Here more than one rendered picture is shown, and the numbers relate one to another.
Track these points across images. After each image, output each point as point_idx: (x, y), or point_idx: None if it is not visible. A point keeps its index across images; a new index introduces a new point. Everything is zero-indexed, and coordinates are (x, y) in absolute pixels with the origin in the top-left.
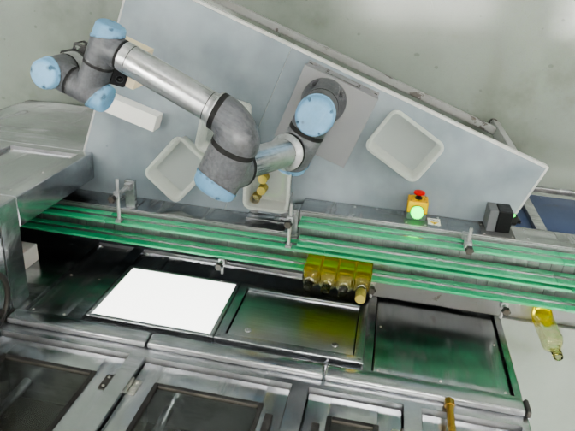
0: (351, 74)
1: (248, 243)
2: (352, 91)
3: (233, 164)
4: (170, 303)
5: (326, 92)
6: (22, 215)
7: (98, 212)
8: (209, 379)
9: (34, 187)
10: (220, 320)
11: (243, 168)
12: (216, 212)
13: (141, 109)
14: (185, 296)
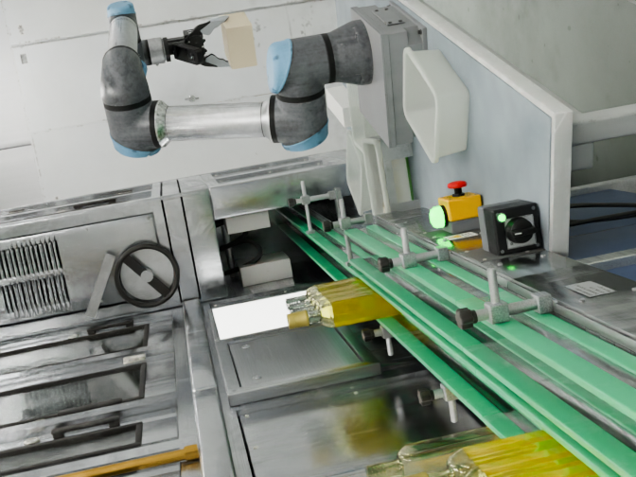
0: (412, 8)
1: (337, 258)
2: (370, 30)
3: (107, 113)
4: (260, 316)
5: (308, 37)
6: (218, 208)
7: (320, 226)
8: (167, 373)
9: (238, 185)
10: (249, 334)
11: (115, 116)
12: None
13: (339, 102)
14: (280, 314)
